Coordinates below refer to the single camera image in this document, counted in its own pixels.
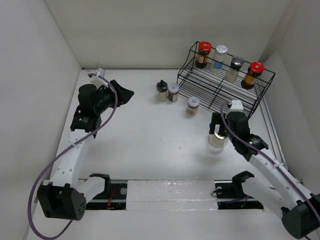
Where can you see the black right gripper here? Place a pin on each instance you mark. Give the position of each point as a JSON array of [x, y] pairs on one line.
[[215, 120]]

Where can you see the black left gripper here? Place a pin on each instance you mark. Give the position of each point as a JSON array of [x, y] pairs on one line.
[[124, 95]]

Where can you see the wide clear glass jar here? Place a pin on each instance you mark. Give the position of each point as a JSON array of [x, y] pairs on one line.
[[217, 142]]

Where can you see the white lid orange spice jar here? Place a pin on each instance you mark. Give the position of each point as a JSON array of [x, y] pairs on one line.
[[192, 105]]

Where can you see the black collar pepper shaker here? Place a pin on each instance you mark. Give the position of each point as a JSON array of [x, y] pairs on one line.
[[232, 73]]

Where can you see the red lid chili jar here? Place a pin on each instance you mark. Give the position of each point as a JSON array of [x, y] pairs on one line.
[[204, 49], [254, 70]]

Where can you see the silver lid blue label shaker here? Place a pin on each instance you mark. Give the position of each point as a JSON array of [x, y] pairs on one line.
[[218, 58]]

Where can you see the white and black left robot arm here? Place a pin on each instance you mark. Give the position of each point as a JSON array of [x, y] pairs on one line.
[[62, 197]]

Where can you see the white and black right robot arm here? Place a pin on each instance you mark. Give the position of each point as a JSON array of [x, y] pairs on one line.
[[296, 206]]

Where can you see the black knob grinder jar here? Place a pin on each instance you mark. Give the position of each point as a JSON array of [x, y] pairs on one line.
[[161, 90]]

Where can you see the white lid dark spice jar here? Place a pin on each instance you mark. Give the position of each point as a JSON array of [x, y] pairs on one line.
[[173, 92]]

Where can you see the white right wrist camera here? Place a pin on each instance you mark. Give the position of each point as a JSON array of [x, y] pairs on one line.
[[235, 106]]

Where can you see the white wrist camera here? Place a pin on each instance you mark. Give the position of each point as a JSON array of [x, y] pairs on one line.
[[235, 106], [97, 77]]

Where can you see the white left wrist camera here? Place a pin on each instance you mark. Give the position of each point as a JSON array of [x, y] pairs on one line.
[[97, 77]]

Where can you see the black wire rack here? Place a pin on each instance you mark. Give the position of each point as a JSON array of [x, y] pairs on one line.
[[212, 89]]

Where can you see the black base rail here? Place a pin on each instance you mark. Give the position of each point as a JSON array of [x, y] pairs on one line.
[[170, 195]]

